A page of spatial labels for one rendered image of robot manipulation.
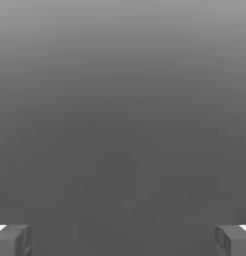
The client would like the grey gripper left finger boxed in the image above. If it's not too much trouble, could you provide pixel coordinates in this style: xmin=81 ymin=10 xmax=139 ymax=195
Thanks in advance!
xmin=0 ymin=224 xmax=33 ymax=256

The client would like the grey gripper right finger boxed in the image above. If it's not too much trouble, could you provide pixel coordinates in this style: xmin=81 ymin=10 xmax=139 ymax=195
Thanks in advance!
xmin=214 ymin=224 xmax=246 ymax=256

